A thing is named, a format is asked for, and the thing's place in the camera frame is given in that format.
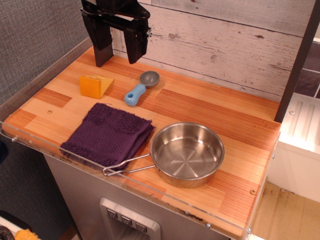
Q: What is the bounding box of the white toy sink unit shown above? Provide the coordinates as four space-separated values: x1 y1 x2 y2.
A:
267 93 320 202

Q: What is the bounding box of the purple folded towel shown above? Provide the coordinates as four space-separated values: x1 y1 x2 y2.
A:
60 103 154 167

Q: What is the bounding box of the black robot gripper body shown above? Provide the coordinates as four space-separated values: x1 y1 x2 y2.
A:
81 0 151 33

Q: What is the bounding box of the silver dispenser button panel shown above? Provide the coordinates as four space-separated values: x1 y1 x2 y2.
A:
99 197 162 240

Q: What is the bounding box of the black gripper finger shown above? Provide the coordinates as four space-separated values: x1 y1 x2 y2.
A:
123 28 148 64
82 11 113 49

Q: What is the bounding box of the dark right shelf post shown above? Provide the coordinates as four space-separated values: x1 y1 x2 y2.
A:
274 0 320 123

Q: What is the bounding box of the orange object bottom left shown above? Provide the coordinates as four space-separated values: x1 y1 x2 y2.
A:
14 229 39 240

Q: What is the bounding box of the orange cheese wedge toy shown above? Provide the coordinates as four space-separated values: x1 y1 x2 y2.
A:
79 75 114 99

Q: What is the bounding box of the stainless steel pan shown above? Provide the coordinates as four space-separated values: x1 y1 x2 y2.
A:
102 121 226 189

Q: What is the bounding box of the blue grey toy scoop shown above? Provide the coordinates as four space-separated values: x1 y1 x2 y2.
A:
124 70 161 107

